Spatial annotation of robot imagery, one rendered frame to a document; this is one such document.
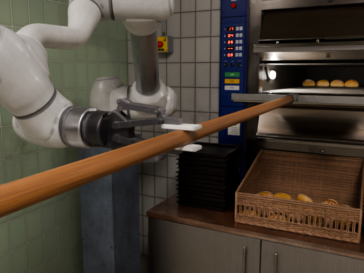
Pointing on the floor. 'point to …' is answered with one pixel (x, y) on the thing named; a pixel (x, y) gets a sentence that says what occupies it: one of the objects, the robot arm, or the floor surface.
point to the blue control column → (243, 73)
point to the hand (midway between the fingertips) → (182, 136)
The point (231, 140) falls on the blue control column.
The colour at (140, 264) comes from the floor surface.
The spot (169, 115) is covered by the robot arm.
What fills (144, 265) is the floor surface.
